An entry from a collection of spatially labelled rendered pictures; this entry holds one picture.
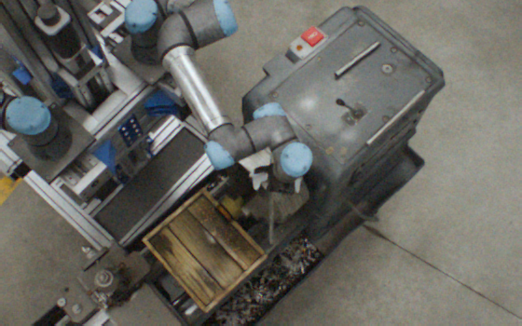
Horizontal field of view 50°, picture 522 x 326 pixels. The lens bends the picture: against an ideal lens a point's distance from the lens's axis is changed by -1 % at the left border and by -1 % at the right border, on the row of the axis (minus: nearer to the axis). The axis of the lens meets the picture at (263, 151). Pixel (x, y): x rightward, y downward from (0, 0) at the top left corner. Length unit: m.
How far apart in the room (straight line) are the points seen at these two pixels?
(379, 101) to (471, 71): 1.75
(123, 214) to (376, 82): 1.52
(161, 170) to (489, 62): 2.06
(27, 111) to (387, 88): 1.16
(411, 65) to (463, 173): 1.39
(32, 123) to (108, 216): 1.18
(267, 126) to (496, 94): 2.39
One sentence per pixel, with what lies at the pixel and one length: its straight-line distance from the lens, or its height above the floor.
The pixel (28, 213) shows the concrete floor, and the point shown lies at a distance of 3.32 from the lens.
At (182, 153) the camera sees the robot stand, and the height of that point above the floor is 0.21.
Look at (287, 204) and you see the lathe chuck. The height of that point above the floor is 1.16.
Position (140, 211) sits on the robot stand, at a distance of 2.91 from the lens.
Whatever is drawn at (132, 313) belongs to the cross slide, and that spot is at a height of 0.97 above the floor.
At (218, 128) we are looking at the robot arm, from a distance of 1.38.
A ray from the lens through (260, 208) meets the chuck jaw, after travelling 1.92.
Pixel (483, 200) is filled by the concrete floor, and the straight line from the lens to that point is 3.30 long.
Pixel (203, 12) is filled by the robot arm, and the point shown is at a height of 1.68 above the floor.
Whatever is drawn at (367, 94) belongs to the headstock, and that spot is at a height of 1.25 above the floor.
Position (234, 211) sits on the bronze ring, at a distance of 1.91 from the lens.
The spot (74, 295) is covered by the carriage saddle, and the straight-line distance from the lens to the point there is 2.16.
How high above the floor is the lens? 2.94
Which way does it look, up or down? 67 degrees down
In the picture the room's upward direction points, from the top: straight up
